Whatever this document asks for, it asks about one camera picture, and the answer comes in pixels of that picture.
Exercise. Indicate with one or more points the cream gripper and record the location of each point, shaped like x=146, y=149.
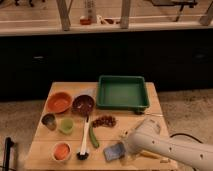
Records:
x=124, y=157

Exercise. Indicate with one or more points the blue sponge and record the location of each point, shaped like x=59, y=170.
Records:
x=114, y=152

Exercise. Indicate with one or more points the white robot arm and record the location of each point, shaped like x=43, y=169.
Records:
x=146, y=136

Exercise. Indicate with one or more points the white bowl orange contents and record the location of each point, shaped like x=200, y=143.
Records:
x=61, y=152

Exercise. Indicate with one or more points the dark red bowl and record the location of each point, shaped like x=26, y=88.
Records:
x=83, y=105

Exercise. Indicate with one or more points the small red bowl on shelf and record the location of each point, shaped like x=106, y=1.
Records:
x=84, y=21

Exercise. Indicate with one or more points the yellow corn cob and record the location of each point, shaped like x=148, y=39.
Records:
x=150, y=155

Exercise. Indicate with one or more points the brown grape bunch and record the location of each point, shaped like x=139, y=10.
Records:
x=106, y=121

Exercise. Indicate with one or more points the green cucumber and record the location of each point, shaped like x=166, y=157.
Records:
x=93, y=138

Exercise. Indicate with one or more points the wooden table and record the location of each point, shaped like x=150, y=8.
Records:
x=40, y=154

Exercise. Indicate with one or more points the green plastic tray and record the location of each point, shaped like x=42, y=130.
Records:
x=122, y=93

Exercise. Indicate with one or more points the green cup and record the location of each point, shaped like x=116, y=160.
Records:
x=66, y=125

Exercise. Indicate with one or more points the metal cup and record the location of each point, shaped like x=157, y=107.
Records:
x=49, y=121

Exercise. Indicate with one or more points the black stand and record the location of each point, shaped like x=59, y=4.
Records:
x=6, y=159

